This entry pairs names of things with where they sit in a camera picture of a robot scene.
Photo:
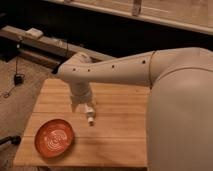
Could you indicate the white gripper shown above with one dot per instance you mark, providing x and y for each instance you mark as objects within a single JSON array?
[{"x": 81, "y": 93}]

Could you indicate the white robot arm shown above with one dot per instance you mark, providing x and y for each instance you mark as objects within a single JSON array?
[{"x": 179, "y": 119}]

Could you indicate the orange ceramic bowl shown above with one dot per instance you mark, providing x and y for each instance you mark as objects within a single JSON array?
[{"x": 53, "y": 138}]

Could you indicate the wooden board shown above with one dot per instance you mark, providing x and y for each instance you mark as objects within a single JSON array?
[{"x": 116, "y": 139}]

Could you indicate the long wooden beam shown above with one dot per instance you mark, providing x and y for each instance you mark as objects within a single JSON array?
[{"x": 46, "y": 51}]

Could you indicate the black power adapter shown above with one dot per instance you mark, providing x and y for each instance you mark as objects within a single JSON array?
[{"x": 18, "y": 79}]

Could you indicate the white box on beam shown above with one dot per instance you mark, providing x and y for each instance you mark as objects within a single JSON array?
[{"x": 34, "y": 33}]

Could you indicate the black handle at left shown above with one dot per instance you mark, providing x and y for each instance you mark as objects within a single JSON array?
[{"x": 15, "y": 140}]

